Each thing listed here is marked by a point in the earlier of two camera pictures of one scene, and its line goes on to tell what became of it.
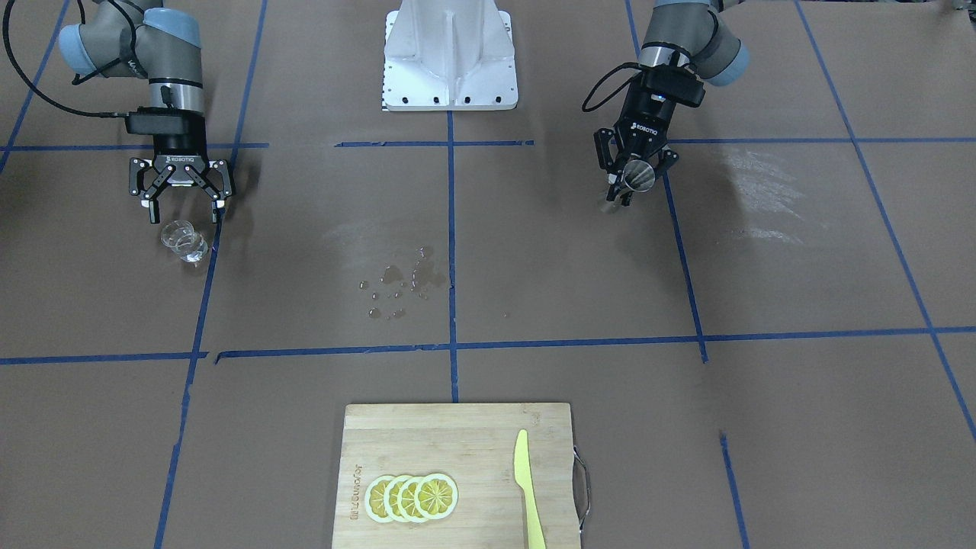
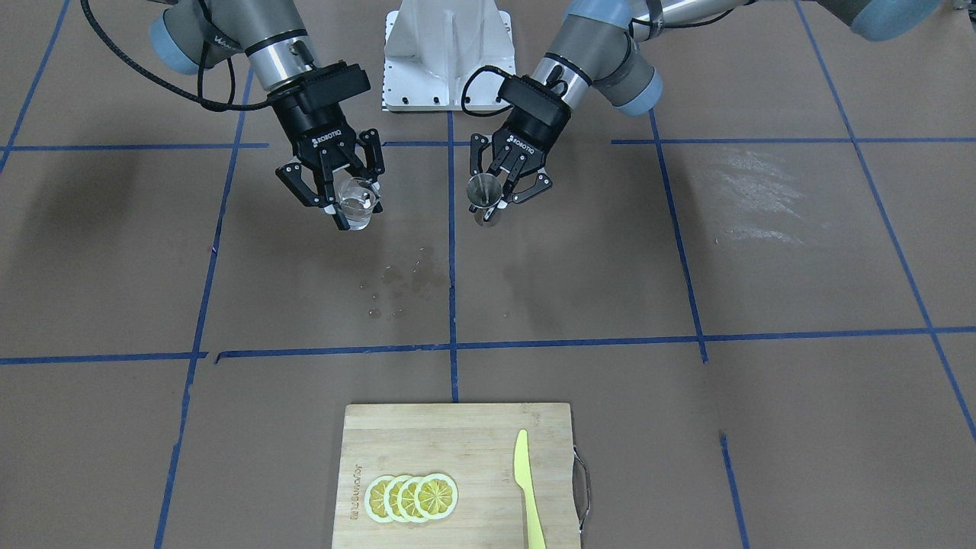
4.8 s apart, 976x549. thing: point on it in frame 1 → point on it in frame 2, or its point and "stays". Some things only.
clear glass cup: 181,237 → 357,202
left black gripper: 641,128 → 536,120
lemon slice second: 391,498 stays
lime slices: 374,499 stays
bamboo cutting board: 473,444 stays
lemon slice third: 406,499 stays
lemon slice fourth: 435,496 stays
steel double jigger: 638,175 → 483,190
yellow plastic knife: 523,476 stays
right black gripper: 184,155 → 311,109
